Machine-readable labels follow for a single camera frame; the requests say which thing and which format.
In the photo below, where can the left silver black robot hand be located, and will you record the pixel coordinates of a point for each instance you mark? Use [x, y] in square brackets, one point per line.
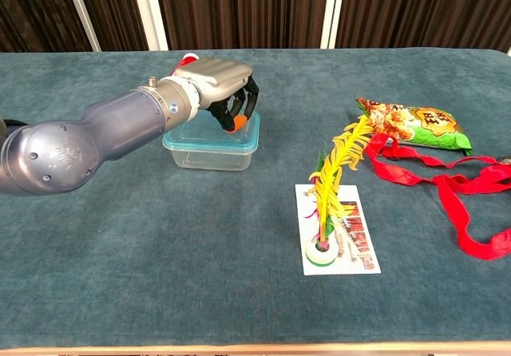
[219, 80]

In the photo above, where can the translucent blue plastic lid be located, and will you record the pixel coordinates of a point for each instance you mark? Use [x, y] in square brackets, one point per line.
[191, 136]

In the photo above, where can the clear plastic container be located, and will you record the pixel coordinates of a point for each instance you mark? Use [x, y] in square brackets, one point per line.
[211, 161]

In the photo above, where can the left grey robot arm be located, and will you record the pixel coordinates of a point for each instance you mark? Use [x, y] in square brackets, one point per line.
[100, 132]

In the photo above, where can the red ketchup squeeze bottle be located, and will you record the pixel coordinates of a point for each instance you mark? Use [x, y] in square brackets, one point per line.
[189, 57]

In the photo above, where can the dark brown pleated curtain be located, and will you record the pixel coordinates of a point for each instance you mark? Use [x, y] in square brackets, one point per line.
[239, 9]

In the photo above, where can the yellow feather shuttlecock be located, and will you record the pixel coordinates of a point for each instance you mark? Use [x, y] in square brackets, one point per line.
[329, 180]

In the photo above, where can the teal table cloth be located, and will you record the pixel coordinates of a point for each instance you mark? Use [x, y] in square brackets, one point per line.
[159, 232]

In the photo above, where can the white printed card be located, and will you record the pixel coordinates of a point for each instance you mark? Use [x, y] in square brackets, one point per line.
[359, 236]

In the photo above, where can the green orange snack bag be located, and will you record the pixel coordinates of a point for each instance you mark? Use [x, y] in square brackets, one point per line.
[431, 128]

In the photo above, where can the small grey metal buckle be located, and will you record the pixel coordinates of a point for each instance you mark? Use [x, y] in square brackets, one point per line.
[505, 160]

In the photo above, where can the wide white frame post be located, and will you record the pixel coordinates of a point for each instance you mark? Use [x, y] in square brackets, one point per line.
[151, 13]

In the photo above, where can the thin white frame post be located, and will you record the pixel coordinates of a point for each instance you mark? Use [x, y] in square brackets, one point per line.
[81, 13]

